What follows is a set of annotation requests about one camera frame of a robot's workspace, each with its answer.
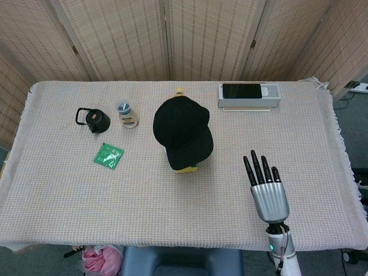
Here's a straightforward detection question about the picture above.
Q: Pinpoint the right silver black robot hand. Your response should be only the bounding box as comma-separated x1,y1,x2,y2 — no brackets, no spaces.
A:
243,149,290,224

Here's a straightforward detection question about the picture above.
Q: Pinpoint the black baseball cap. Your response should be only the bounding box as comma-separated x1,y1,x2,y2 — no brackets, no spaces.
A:
152,97,214,171

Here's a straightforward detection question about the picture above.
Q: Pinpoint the green container with yellow lid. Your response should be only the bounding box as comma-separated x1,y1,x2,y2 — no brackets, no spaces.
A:
174,163,200,175

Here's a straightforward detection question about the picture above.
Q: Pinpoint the white rectangular cardboard box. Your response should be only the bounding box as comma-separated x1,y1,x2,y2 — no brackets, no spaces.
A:
217,83,281,109

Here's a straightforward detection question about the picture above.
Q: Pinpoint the blue padded seat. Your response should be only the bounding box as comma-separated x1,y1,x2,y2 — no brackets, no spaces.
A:
122,246,244,276

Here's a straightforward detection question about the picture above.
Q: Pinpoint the black smartphone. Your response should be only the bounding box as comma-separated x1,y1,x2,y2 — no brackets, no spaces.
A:
221,83,263,100

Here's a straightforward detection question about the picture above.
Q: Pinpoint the beige waffle-weave tablecloth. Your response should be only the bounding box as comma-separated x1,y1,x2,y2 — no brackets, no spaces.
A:
0,76,368,254

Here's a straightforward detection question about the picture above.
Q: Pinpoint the small yellow bottle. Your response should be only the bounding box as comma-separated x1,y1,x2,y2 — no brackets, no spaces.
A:
175,87,193,100

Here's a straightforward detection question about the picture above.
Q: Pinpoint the white power strip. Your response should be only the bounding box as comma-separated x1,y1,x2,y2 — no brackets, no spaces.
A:
346,80,368,93

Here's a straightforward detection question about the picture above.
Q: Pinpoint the mayonnaise squeeze bottle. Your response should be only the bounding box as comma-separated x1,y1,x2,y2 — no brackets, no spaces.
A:
115,99,138,129

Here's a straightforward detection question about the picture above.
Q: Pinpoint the green foil sachet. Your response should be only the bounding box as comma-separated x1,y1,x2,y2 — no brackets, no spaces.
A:
93,142,125,170

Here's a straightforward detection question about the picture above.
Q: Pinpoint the woven bamboo folding screen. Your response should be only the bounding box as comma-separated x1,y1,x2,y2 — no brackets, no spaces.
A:
0,0,368,150

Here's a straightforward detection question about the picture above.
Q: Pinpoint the pink plastic bag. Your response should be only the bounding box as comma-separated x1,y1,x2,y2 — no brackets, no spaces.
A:
82,245,124,273

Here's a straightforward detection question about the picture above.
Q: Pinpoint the black bottle lid with strap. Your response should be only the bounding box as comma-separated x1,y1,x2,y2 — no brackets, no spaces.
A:
75,107,111,135

